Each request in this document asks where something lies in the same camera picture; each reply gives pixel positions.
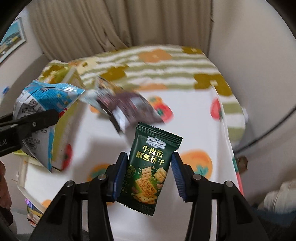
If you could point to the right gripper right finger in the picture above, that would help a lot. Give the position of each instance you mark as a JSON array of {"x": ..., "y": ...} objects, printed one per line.
[{"x": 183, "y": 175}]

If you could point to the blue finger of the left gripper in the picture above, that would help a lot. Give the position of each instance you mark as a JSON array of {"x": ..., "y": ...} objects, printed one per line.
[{"x": 29, "y": 124}]

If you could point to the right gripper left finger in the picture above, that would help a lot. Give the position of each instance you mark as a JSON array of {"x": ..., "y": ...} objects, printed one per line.
[{"x": 119, "y": 174}]

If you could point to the green cracker packet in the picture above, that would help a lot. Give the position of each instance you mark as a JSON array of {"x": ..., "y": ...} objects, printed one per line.
[{"x": 148, "y": 164}]

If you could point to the blue white snack bag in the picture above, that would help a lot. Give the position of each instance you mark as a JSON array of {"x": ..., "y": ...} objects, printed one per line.
[{"x": 44, "y": 104}]

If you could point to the dark purple snack bag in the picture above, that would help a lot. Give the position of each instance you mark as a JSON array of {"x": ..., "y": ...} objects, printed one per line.
[{"x": 127, "y": 108}]

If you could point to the grey cartoon snack bag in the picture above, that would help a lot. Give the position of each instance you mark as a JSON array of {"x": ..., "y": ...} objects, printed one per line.
[{"x": 101, "y": 88}]

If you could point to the person left hand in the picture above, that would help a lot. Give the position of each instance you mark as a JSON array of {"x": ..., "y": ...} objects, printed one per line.
[{"x": 4, "y": 192}]

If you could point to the green cardboard box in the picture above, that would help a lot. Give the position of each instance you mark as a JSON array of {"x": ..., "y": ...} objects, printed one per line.
[{"x": 64, "y": 125}]

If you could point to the framed town picture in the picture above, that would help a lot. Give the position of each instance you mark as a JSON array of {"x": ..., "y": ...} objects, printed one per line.
[{"x": 13, "y": 39}]

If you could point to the beige curtain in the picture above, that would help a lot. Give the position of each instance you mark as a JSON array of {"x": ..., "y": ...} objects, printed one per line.
[{"x": 67, "y": 30}]

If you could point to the floral striped quilt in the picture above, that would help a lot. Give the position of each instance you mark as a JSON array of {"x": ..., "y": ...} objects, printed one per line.
[{"x": 155, "y": 67}]

